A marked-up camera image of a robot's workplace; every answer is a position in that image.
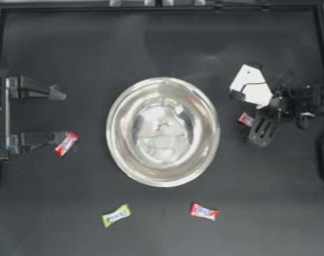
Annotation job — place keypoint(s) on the green candy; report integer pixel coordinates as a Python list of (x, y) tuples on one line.
[(115, 215)]

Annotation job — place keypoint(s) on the steel bowl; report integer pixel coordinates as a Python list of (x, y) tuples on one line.
[(162, 156)]

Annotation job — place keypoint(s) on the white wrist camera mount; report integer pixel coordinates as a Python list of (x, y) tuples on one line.
[(251, 86)]

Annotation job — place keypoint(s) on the black metal frame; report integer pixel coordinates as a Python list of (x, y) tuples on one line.
[(58, 5)]

